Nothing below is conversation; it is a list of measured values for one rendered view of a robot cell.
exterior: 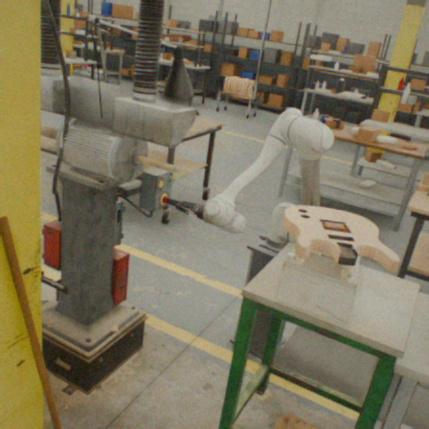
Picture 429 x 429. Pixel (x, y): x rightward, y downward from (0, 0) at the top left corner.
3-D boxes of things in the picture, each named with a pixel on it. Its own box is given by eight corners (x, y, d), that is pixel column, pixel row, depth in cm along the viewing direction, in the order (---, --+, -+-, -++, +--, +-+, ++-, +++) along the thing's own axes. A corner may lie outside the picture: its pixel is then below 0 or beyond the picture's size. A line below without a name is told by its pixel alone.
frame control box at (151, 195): (110, 212, 250) (113, 166, 240) (134, 202, 267) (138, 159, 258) (147, 226, 240) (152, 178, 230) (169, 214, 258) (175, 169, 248)
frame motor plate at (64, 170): (45, 171, 227) (45, 164, 226) (79, 162, 247) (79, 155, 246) (102, 191, 213) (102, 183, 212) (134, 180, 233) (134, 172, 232)
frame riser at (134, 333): (11, 361, 257) (10, 324, 247) (86, 312, 308) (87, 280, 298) (80, 402, 237) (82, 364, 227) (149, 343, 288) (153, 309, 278)
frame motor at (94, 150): (51, 168, 224) (51, 115, 214) (88, 158, 247) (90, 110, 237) (117, 191, 208) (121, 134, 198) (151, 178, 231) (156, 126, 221)
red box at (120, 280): (80, 292, 274) (82, 237, 260) (95, 283, 284) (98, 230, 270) (114, 307, 264) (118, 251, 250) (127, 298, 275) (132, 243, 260)
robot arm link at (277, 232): (279, 230, 285) (285, 196, 277) (302, 242, 273) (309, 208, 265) (260, 235, 275) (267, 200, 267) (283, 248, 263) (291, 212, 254)
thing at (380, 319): (214, 430, 211) (241, 289, 182) (262, 362, 259) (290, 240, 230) (349, 501, 187) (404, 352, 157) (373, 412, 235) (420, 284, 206)
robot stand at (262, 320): (250, 324, 322) (269, 232, 295) (285, 342, 308) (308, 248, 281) (228, 341, 300) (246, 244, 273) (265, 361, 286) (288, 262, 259)
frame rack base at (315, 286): (274, 301, 177) (283, 261, 170) (285, 284, 190) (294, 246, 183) (346, 326, 168) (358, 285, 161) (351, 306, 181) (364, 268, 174)
